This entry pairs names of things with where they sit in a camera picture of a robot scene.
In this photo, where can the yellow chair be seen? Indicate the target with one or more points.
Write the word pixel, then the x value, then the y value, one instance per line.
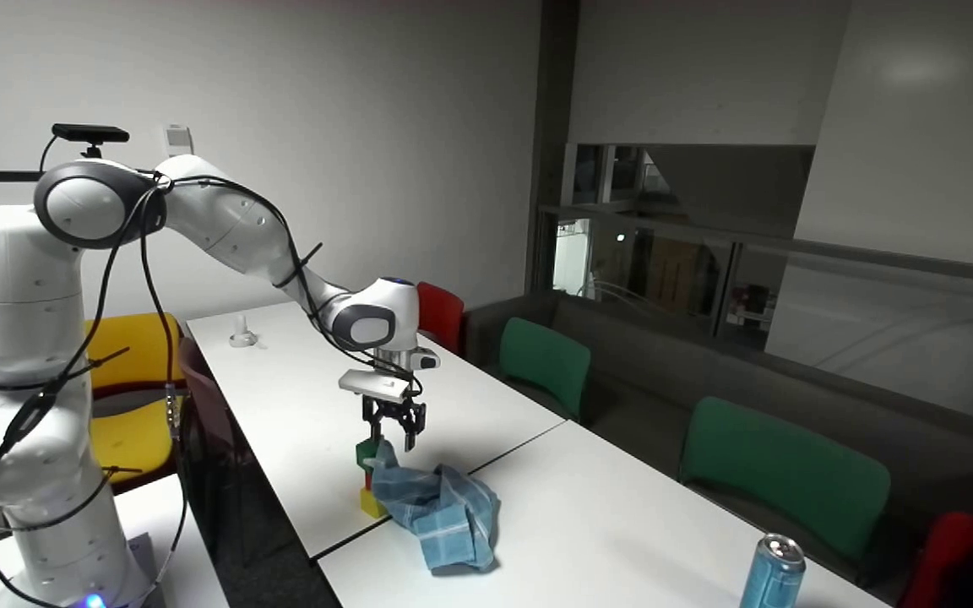
pixel 137 370

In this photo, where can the green cube block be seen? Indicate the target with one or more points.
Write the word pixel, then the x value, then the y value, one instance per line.
pixel 367 453

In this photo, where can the near green chair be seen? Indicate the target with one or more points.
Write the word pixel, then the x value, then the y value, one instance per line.
pixel 546 361

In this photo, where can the grey long sofa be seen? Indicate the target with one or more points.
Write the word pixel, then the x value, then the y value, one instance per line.
pixel 648 382

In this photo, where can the blue striped cloth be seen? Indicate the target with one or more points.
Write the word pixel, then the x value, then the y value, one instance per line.
pixel 452 516

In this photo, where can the green chair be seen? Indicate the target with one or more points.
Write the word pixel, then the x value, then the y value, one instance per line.
pixel 546 361
pixel 825 487

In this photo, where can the camera on black stand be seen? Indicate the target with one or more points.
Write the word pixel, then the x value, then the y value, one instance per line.
pixel 92 137

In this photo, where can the red chair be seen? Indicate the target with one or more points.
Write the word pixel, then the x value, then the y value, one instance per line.
pixel 946 547
pixel 440 314

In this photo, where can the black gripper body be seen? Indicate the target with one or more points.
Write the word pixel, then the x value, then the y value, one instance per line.
pixel 408 415

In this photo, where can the far green chair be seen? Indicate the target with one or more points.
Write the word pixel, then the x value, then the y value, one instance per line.
pixel 825 487

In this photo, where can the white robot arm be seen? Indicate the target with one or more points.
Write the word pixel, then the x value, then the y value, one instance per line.
pixel 53 492

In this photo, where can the yellow cube block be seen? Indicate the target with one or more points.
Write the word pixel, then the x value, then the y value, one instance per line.
pixel 368 504

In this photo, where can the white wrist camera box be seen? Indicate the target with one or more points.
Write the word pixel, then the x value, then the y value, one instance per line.
pixel 375 386

